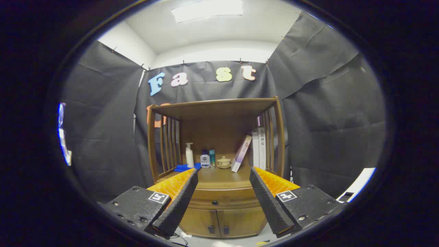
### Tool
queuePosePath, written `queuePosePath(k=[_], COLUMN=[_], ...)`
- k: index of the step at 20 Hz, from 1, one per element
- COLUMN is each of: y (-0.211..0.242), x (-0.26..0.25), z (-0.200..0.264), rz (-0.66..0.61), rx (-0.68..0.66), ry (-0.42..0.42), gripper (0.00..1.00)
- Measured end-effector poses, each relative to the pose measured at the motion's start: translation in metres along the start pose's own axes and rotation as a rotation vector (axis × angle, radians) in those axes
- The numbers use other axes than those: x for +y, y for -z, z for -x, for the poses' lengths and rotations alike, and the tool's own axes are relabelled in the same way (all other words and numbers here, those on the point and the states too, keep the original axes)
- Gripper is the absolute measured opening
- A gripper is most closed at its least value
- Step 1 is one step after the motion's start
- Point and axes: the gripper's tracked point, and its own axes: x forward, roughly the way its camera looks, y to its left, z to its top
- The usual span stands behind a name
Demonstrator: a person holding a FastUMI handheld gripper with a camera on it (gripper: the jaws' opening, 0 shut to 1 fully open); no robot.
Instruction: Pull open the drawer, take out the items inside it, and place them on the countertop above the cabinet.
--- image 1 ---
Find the beige lidded teacup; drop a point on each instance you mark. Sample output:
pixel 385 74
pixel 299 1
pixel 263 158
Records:
pixel 224 163

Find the wooden countertop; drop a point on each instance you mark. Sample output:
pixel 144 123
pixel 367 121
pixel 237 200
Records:
pixel 219 178

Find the white pump bottle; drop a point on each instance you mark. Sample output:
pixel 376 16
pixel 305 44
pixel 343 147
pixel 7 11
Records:
pixel 189 159

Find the wooden cabinet door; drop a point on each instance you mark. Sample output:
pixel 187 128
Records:
pixel 243 221
pixel 199 221

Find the white bottle with blue cap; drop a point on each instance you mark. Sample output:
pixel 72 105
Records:
pixel 205 161

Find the black backdrop cloth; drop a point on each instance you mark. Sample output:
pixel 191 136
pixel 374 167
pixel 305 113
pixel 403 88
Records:
pixel 103 137

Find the purple and white book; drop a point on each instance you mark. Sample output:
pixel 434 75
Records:
pixel 241 152

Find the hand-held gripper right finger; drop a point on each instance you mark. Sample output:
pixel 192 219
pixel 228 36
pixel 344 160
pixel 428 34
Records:
pixel 269 206

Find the ceiling light panel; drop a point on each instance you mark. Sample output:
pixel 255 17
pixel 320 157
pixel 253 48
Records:
pixel 207 10

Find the white book with black lettering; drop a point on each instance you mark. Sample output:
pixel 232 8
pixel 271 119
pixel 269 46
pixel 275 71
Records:
pixel 262 151

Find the plain white book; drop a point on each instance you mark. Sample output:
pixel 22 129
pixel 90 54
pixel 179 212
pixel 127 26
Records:
pixel 255 151

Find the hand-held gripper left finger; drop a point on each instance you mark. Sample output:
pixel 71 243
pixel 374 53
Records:
pixel 180 206

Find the blue folded cloth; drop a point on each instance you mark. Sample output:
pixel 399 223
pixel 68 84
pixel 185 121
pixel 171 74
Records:
pixel 181 168

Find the wooden cabinet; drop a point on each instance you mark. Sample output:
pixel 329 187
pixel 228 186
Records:
pixel 219 133

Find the slim teal bottle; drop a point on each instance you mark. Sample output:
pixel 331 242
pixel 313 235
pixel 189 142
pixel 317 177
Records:
pixel 212 159

